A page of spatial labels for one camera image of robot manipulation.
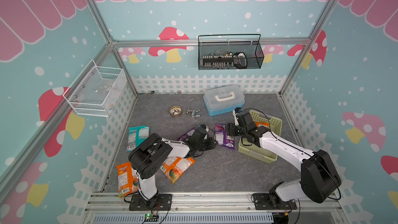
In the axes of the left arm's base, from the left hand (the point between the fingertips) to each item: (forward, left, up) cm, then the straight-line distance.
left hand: (216, 145), depth 92 cm
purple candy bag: (+5, -3, +1) cm, 6 cm away
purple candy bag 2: (+7, +19, -2) cm, 20 cm away
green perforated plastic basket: (-6, -19, +6) cm, 21 cm away
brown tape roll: (+26, +28, -1) cm, 38 cm away
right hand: (+7, -7, +10) cm, 14 cm away
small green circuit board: (-36, +32, -4) cm, 48 cm away
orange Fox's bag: (+15, -30, +2) cm, 33 cm away
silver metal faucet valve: (+25, +15, -1) cm, 29 cm away
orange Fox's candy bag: (-13, +24, 0) cm, 27 cm away
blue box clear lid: (+28, -4, +9) cm, 29 cm away
